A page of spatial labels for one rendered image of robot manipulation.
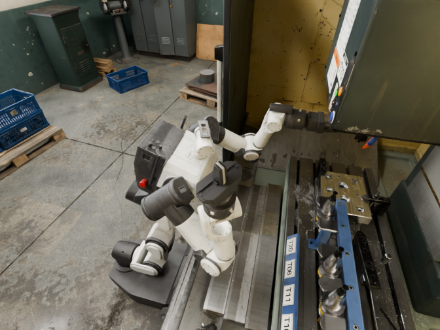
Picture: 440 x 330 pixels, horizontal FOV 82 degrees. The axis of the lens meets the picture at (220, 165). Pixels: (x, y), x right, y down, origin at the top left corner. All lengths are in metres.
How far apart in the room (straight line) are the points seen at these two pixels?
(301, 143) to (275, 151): 0.22
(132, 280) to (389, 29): 1.95
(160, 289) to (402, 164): 2.15
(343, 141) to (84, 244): 2.35
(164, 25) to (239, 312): 5.24
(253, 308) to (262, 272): 0.17
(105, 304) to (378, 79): 2.12
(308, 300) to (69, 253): 1.98
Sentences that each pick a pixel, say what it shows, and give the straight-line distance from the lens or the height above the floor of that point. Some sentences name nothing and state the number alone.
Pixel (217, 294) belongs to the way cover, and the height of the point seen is 0.70.
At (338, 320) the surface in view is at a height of 1.22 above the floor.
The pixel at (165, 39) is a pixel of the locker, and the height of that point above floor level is 0.42.
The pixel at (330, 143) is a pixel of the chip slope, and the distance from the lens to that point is 2.21.
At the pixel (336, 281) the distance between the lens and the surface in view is 0.91.
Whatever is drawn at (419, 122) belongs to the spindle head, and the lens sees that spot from 0.85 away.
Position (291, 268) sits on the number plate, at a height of 0.95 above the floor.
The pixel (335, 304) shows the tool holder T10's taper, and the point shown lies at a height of 1.26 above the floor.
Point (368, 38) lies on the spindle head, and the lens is 0.72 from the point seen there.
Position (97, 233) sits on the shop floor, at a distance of 2.61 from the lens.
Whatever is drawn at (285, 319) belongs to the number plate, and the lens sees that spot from 1.13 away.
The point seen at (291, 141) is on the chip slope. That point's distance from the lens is 2.16.
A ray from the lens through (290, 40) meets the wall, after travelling 2.08.
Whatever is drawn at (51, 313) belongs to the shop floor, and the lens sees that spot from 2.40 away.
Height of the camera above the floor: 1.99
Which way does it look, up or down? 42 degrees down
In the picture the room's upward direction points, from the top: straight up
